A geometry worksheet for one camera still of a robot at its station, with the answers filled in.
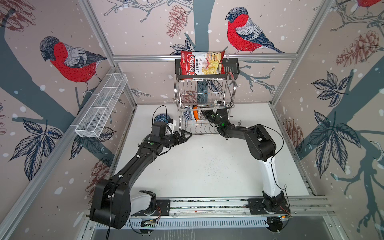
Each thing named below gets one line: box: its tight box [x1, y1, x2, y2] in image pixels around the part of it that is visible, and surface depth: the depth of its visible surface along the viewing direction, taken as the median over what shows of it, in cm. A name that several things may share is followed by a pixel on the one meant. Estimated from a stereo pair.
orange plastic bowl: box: [192, 106, 200, 120], surface depth 100 cm
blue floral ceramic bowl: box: [189, 106, 195, 121], surface depth 100 cm
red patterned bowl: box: [183, 106, 193, 121], surface depth 100 cm
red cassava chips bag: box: [180, 50, 226, 75], surface depth 90 cm
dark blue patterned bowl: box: [154, 113, 171, 124], surface depth 109 cm
